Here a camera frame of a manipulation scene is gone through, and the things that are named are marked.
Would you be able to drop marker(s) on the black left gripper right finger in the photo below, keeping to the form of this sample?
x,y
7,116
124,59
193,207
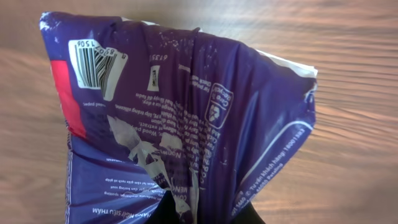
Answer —
x,y
247,215

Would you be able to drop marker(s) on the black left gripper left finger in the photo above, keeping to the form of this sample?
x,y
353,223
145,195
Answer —
x,y
165,212

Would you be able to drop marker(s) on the purple pad package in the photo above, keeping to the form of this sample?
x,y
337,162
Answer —
x,y
151,109

